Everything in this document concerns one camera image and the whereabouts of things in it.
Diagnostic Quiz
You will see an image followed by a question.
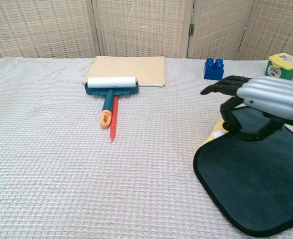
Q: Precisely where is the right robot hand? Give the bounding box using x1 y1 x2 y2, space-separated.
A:
200 75 293 142

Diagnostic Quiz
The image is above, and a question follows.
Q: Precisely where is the dark green yellow cloth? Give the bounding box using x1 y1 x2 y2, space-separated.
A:
193 106 293 238

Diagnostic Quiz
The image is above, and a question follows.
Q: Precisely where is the green tub with yellow lid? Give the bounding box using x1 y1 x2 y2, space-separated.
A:
264 52 293 81

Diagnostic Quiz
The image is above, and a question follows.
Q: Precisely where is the blue building block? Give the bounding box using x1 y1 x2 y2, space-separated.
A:
203 58 225 81

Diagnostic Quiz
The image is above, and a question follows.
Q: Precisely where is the woven folding screen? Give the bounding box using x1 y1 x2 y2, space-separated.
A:
0 0 293 61

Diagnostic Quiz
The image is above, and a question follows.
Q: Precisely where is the teal lint roller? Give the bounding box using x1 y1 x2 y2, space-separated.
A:
84 76 140 129

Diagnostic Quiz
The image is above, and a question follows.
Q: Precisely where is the white waffle tablecloth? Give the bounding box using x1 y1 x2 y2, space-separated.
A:
0 57 293 239

